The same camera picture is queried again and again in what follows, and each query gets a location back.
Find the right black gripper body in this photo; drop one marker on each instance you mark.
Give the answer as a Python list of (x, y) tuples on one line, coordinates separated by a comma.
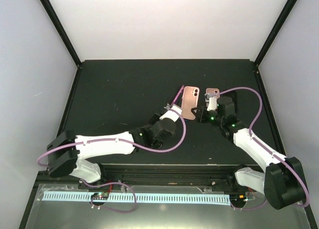
[(202, 118)]

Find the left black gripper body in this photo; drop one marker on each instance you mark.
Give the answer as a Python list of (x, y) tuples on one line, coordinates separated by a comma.
[(152, 119)]

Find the pink case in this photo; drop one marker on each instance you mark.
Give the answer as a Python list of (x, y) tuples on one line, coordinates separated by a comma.
[(189, 101), (212, 91)]

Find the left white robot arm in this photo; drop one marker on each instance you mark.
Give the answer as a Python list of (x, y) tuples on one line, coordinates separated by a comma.
[(69, 154)]

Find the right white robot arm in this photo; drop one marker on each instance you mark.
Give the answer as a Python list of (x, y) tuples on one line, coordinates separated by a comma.
[(281, 179)]

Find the right small circuit board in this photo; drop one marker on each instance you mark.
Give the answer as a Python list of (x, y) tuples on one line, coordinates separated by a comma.
[(242, 198)]

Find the small circuit board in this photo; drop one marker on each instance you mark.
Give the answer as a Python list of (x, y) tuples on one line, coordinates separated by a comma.
[(100, 196), (242, 198)]

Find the left small circuit board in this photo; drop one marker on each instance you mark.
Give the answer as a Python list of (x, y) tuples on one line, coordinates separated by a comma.
[(100, 196)]

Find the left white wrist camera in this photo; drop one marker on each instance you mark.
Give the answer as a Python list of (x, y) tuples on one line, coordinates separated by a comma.
[(173, 114)]

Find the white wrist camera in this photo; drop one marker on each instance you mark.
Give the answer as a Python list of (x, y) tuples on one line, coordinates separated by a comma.
[(211, 101), (173, 114)]

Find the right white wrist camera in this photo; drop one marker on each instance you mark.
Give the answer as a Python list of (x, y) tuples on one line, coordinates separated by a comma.
[(211, 101)]

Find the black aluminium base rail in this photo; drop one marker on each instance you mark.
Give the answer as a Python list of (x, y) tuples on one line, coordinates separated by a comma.
[(218, 177)]

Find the white slotted cable duct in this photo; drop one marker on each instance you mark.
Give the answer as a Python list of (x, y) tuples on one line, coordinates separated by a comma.
[(147, 198)]

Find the right black frame post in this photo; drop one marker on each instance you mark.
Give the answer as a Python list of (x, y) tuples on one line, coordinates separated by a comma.
[(281, 19)]

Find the black frame post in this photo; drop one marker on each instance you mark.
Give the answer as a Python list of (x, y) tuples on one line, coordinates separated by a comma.
[(281, 19), (48, 7)]

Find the left black frame post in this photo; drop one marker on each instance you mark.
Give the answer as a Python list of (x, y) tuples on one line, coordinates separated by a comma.
[(48, 7)]

